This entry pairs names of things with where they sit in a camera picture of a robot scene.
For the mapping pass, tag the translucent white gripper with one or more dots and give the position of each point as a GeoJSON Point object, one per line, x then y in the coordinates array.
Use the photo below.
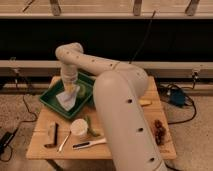
{"type": "Point", "coordinates": [69, 75]}

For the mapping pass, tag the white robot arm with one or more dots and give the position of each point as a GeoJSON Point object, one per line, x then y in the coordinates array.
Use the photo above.
{"type": "Point", "coordinates": [116, 92]}

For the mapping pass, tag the light green cup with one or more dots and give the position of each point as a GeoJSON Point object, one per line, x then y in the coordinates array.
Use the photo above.
{"type": "Point", "coordinates": [82, 91]}

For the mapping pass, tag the white lidded cup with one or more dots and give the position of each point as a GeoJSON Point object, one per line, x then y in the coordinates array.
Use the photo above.
{"type": "Point", "coordinates": [79, 128]}

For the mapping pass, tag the green plastic tray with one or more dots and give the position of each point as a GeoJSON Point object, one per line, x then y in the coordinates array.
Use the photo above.
{"type": "Point", "coordinates": [48, 98]}

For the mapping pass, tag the metal spoon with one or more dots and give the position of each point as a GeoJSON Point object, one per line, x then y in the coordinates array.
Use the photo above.
{"type": "Point", "coordinates": [63, 143]}

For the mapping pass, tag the green cucumber toy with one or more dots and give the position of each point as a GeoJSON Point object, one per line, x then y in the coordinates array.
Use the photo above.
{"type": "Point", "coordinates": [90, 129]}

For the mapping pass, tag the white dish brush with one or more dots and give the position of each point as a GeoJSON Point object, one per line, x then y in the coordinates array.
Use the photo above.
{"type": "Point", "coordinates": [89, 143]}

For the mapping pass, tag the yellow banana toy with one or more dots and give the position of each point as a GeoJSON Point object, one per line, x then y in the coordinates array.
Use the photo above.
{"type": "Point", "coordinates": [145, 102]}

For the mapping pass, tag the black power brick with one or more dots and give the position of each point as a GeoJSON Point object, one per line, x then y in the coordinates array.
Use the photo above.
{"type": "Point", "coordinates": [6, 139]}

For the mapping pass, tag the brown grape bunch toy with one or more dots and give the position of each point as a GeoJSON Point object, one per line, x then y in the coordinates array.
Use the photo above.
{"type": "Point", "coordinates": [159, 132]}

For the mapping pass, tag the blue power adapter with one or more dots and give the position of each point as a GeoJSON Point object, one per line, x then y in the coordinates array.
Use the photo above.
{"type": "Point", "coordinates": [177, 98]}

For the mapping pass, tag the wooden handled spatula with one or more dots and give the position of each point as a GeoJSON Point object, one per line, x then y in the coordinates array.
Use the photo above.
{"type": "Point", "coordinates": [51, 138]}

